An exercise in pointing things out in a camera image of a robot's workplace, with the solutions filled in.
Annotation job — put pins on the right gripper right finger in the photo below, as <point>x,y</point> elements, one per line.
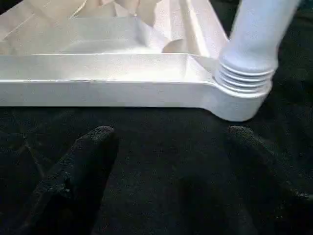
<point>269,191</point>

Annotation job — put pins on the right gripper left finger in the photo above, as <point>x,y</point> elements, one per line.
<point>73,176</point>

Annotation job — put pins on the white plastic table top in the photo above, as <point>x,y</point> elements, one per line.
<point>97,80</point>

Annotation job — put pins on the white plastic table leg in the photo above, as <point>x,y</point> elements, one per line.
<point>256,36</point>

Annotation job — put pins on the black mat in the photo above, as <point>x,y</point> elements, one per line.
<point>159,159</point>

